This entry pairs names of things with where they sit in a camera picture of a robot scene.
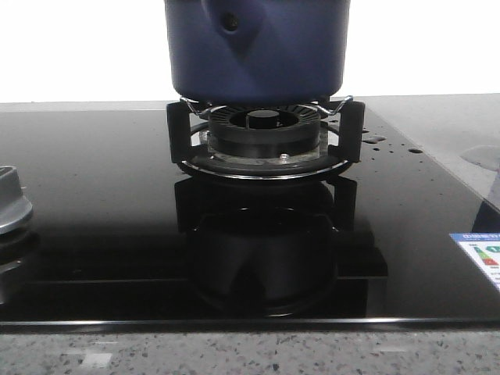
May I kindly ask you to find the energy rating label sticker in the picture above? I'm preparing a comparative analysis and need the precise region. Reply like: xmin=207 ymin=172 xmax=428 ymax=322
xmin=448 ymin=232 xmax=499 ymax=305

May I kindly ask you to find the black gas stove burner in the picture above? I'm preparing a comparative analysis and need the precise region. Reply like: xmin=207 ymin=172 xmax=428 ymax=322
xmin=209 ymin=105 xmax=321 ymax=159

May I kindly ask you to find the dark blue cooking pot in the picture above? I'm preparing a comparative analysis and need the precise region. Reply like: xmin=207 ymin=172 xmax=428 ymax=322
xmin=164 ymin=0 xmax=350 ymax=105

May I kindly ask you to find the black glass stove cooktop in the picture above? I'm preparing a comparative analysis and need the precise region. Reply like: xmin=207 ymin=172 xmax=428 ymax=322
xmin=1 ymin=109 xmax=499 ymax=332

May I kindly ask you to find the silver stove control knob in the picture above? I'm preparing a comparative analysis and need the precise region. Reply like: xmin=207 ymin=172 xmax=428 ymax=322
xmin=1 ymin=166 xmax=34 ymax=234

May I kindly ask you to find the black pot support grate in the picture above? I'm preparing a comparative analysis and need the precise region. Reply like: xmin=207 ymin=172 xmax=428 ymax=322
xmin=166 ymin=96 xmax=365 ymax=180

